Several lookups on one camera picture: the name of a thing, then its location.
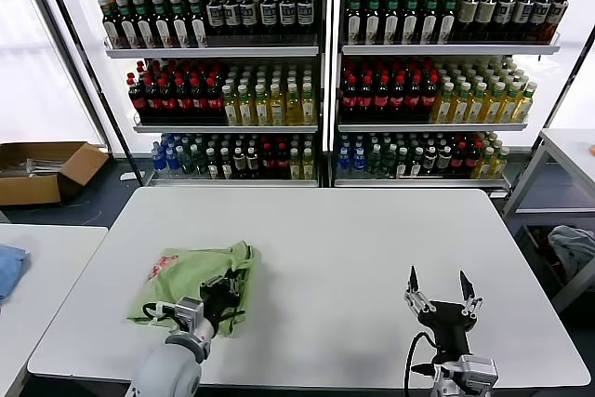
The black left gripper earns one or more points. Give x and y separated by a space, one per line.
216 301

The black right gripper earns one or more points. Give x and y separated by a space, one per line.
446 322

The light green polo shirt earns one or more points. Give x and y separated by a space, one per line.
186 276

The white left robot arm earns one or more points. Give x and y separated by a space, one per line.
167 369

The dark storage crate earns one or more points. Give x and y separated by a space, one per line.
531 249

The small dark bottle white cap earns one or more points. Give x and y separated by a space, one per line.
403 166
417 166
432 158
227 167
445 158
213 167
253 162
240 162

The red crumpled cloth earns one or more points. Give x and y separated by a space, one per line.
556 268

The small dark green bottle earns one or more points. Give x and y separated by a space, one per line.
374 162
188 162
200 164
388 164

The small cola bottle red label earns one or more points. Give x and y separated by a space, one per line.
269 162
283 162
459 160
473 160

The small blue drink bottle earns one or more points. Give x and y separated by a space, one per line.
158 162
360 160
345 160
173 161

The small yellow drink bottle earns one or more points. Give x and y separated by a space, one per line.
309 167
295 167
486 166
500 165

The grey crumpled cloth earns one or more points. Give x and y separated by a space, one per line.
571 242

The white paper scrap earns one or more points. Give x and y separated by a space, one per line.
127 177

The white side table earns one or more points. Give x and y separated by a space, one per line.
56 267

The cola bottle red cap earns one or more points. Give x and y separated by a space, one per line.
137 102
215 102
184 102
429 102
413 102
200 102
153 102
168 102
398 102
366 102
350 102
382 102

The blue folded cloth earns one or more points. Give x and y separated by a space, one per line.
11 267

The brown cardboard box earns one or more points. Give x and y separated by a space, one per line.
28 190

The metal parts in box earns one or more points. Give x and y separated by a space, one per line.
32 167

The grey metal shelving unit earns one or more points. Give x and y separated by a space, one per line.
211 51
444 49

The dark bottle green cap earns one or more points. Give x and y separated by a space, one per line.
374 25
145 30
199 29
112 30
355 25
163 29
431 25
449 24
181 29
412 25
128 30
393 25

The dark bottle blue label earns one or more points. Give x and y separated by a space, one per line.
540 15
249 13
522 14
504 14
215 14
269 13
306 11
288 12
232 13

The dark bottle beige label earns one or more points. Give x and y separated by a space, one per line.
468 14
486 14

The reddish bottle blue label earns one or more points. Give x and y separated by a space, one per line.
557 16

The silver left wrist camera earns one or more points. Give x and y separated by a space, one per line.
188 313

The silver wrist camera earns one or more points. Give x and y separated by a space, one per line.
188 313
479 371

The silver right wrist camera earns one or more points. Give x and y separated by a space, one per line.
479 371

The grey metal frame table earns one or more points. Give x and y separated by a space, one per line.
566 145

